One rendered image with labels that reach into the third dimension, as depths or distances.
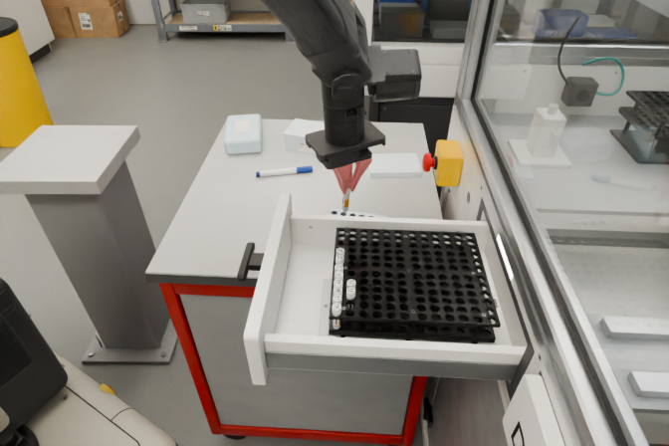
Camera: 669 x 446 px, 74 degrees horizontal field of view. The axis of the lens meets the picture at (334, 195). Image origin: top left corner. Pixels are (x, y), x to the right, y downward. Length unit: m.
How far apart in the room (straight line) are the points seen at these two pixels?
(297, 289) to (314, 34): 0.41
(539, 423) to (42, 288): 1.93
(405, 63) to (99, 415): 1.12
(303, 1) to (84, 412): 1.17
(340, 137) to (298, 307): 0.27
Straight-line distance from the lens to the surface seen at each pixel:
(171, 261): 0.92
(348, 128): 0.60
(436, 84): 1.38
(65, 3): 5.06
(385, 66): 0.57
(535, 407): 0.55
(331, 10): 0.44
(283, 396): 1.23
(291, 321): 0.68
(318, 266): 0.75
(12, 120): 3.19
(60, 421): 1.39
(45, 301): 2.11
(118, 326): 1.69
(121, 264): 1.45
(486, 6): 0.90
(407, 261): 0.68
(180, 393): 1.65
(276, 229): 0.68
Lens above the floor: 1.38
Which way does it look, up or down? 37 degrees down
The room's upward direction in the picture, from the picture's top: straight up
